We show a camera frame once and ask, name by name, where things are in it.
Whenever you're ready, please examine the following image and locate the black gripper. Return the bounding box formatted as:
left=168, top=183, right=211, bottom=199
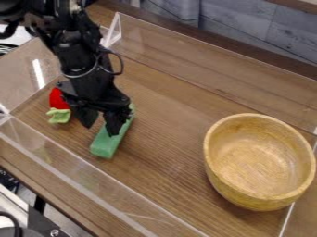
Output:
left=56, top=69, right=132, bottom=136

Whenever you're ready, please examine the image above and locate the green stick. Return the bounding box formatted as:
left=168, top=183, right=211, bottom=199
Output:
left=89, top=104, right=135, bottom=159

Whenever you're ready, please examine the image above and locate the light wooden bowl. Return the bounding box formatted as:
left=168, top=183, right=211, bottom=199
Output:
left=203, top=113, right=315, bottom=211

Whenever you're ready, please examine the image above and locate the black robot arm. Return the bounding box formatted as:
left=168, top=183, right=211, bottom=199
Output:
left=0, top=0, right=132, bottom=136

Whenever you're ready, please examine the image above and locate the red plush strawberry toy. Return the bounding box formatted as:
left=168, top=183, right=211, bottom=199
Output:
left=45, top=88, right=70, bottom=124

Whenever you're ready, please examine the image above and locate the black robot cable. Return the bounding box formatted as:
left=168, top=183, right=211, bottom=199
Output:
left=96, top=50, right=125, bottom=76

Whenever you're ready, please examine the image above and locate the clear acrylic tray enclosure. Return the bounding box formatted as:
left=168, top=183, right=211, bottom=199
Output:
left=0, top=17, right=317, bottom=237

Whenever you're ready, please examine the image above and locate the black clamp with cable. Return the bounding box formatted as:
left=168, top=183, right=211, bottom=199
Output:
left=0, top=206, right=73, bottom=237

